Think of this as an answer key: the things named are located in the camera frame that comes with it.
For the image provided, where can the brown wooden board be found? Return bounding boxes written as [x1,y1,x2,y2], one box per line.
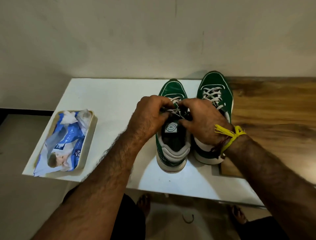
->
[219,76,316,185]

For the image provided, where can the person's foot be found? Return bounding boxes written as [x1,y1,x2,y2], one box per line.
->
[136,194,151,218]
[228,204,248,225]

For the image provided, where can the green sneaker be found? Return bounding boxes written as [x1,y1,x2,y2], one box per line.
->
[192,71,234,165]
[155,78,192,173]

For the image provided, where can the person's right forearm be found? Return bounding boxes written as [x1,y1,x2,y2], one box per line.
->
[224,135,316,240]

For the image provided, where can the black shorts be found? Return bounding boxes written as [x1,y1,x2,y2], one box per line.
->
[62,185,289,240]

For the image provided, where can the person's left forearm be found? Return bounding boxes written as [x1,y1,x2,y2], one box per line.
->
[32,131,146,240]

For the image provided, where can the person's left foot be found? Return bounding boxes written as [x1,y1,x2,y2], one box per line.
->
[136,194,151,218]

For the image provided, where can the person's right hand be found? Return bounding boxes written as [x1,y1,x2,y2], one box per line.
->
[177,98,234,146]

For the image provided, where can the yellow thread wristband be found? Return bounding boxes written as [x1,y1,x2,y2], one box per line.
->
[214,124,247,155]

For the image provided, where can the brown beaded bracelet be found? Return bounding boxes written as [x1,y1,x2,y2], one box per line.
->
[210,137,231,159]

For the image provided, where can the person's right foot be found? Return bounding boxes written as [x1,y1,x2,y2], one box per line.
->
[228,204,248,225]

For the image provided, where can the blue wet wipe packet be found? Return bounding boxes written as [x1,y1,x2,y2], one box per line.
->
[33,109,93,177]

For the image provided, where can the white wet wipe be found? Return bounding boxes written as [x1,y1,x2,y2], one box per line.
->
[60,110,78,125]

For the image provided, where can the beige plastic tray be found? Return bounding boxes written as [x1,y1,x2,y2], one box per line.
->
[33,110,98,177]

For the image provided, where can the person's left hand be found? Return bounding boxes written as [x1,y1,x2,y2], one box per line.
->
[126,95,174,146]

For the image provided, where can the black skirting strip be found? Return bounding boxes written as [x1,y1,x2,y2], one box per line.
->
[0,108,54,124]

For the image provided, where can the white shoelace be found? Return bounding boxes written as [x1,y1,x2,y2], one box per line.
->
[202,86,224,110]
[160,96,189,118]

